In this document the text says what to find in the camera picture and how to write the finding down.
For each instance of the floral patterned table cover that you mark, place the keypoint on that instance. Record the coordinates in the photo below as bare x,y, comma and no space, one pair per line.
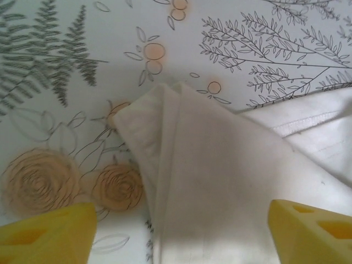
110,55

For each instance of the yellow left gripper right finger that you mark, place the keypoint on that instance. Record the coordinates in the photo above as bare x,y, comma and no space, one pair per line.
308,242

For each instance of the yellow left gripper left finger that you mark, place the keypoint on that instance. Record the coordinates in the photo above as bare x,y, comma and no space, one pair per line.
41,236

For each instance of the plain white t-shirt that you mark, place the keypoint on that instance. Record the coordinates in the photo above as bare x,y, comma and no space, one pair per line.
220,165

